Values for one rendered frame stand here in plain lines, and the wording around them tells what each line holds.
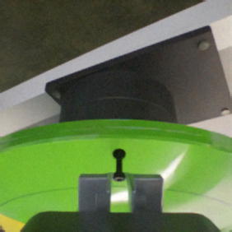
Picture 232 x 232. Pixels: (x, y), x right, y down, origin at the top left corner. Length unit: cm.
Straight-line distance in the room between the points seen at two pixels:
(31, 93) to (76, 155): 23
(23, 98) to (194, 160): 27
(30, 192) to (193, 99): 23
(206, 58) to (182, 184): 16
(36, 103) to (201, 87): 21
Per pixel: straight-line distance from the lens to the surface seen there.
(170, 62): 32
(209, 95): 38
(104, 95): 31
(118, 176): 17
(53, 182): 21
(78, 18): 144
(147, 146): 18
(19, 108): 42
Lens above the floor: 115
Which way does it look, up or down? 35 degrees down
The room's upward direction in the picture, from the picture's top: 179 degrees counter-clockwise
